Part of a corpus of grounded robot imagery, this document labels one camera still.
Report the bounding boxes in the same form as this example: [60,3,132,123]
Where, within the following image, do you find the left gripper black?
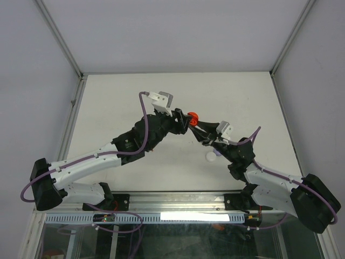
[147,108,192,152]

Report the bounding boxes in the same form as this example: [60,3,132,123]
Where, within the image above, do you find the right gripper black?
[189,119,236,163]

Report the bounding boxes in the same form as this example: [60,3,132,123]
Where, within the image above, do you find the orange round case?
[188,112,199,127]

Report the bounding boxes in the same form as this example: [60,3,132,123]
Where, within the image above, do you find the purple charging case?
[213,148,222,156]

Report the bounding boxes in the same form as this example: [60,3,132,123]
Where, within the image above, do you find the white charging case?
[205,152,217,162]

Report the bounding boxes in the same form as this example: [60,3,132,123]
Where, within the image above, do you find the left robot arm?
[30,108,193,211]

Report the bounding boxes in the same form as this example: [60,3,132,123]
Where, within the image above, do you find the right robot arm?
[189,119,341,234]

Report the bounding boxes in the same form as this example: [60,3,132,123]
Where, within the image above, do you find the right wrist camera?
[216,121,232,145]

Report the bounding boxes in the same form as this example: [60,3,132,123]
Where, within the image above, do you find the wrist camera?
[147,92,173,117]
[216,121,232,145]

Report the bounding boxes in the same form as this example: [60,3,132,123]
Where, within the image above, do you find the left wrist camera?
[147,92,173,117]

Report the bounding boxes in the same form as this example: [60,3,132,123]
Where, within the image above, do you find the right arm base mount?
[224,193,251,213]

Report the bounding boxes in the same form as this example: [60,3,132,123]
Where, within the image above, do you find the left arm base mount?
[94,193,130,211]

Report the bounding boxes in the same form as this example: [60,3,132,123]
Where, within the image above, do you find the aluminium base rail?
[33,190,273,213]

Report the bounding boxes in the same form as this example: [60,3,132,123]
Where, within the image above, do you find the right aluminium frame post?
[270,0,317,78]

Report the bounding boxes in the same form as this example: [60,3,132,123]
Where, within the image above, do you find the aluminium frame post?
[270,0,317,78]
[33,0,84,79]

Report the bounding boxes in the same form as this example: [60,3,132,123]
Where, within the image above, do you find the white slotted cable duct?
[45,212,245,224]

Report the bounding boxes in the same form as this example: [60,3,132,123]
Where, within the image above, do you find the left aluminium frame post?
[33,0,84,79]

